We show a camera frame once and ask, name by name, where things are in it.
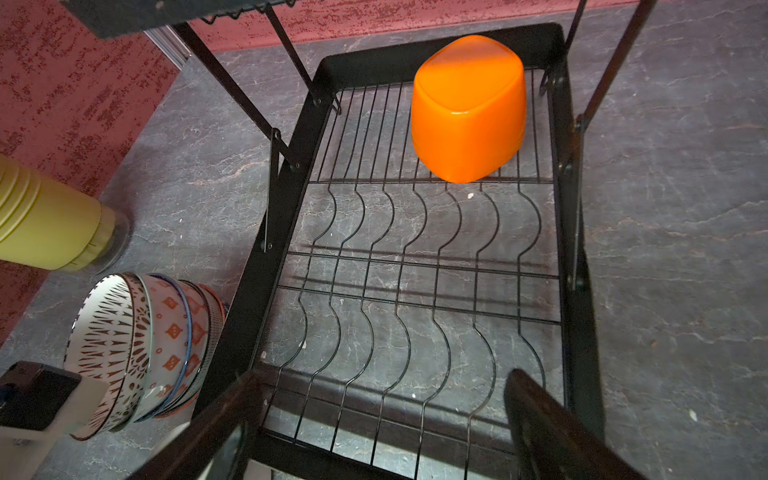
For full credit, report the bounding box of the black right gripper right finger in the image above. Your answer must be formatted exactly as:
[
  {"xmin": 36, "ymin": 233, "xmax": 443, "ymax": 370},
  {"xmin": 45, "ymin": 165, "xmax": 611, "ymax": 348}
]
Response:
[{"xmin": 504, "ymin": 369, "xmax": 643, "ymax": 479}]

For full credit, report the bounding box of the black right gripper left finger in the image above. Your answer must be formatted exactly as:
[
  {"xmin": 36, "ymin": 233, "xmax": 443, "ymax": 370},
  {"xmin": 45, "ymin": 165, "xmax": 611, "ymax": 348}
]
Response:
[{"xmin": 130, "ymin": 371, "xmax": 262, "ymax": 479}]

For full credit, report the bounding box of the orange plastic bowl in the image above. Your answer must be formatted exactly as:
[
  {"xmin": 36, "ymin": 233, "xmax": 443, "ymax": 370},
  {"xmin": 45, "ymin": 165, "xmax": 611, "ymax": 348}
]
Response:
[{"xmin": 410, "ymin": 35, "xmax": 527, "ymax": 184}]

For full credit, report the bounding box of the patterned bowl stack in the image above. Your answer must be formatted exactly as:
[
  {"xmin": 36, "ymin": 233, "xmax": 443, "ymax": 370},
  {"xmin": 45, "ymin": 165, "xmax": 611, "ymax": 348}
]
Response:
[{"xmin": 63, "ymin": 272, "xmax": 226, "ymax": 441}]

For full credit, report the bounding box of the yellow-green pen cup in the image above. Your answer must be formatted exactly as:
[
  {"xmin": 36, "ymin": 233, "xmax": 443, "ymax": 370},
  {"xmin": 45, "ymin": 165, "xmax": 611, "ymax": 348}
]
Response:
[{"xmin": 1, "ymin": 156, "xmax": 132, "ymax": 273}]

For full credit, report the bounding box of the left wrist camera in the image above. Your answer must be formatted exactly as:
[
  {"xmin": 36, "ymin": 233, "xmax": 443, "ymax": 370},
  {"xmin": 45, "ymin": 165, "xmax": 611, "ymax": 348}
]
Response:
[{"xmin": 1, "ymin": 361, "xmax": 107, "ymax": 479}]

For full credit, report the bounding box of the black wire dish rack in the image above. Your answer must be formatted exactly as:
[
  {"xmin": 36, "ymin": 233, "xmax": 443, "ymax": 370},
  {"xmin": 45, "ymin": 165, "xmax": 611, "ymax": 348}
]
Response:
[{"xmin": 67, "ymin": 1, "xmax": 654, "ymax": 479}]

